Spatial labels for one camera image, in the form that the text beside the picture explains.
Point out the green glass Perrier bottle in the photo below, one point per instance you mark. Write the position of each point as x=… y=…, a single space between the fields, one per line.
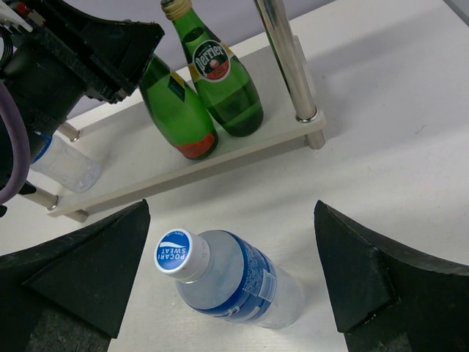
x=220 y=78
x=177 y=111

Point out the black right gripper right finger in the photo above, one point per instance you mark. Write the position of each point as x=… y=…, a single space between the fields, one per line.
x=387 y=296

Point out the white two-tier wooden shelf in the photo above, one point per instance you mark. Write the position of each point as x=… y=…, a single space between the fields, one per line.
x=141 y=163

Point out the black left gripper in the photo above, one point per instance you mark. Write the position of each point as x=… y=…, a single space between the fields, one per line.
x=54 y=55

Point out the Pocari Sweat plastic bottle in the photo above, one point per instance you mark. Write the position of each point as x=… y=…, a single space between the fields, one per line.
x=66 y=165
x=219 y=274

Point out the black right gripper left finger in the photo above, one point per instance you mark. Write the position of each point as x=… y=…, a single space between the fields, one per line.
x=71 y=293

